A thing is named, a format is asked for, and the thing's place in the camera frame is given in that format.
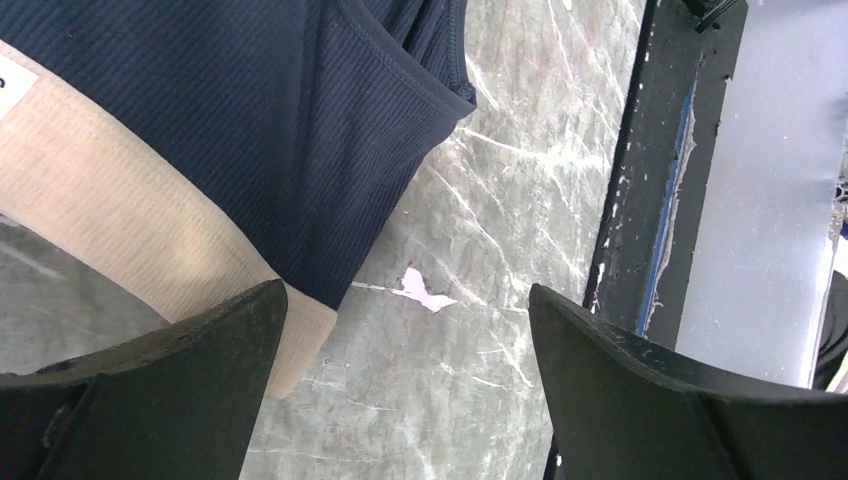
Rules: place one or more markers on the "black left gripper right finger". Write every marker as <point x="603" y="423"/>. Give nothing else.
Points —
<point x="623" y="407"/>

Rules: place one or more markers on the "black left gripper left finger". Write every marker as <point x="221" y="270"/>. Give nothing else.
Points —
<point x="177" y="403"/>

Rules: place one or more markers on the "navy underwear beige waistband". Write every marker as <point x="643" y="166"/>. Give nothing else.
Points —
<point x="191" y="150"/>

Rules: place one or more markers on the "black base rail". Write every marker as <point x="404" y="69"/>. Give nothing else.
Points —
<point x="686" y="53"/>

